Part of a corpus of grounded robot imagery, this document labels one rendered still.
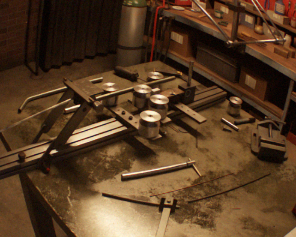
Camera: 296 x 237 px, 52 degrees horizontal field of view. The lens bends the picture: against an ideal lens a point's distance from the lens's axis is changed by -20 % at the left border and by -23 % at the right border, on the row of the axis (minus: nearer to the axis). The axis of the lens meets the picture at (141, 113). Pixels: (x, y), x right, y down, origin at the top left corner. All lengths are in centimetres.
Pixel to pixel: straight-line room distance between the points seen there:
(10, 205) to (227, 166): 138
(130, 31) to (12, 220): 182
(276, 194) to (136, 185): 38
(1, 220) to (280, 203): 151
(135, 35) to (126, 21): 15
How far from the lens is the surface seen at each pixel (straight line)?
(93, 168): 86
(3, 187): 212
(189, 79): 110
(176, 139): 100
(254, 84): 241
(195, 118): 102
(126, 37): 287
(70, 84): 87
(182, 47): 278
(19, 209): 196
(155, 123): 90
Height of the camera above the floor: 142
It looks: 30 degrees down
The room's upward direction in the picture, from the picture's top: 7 degrees clockwise
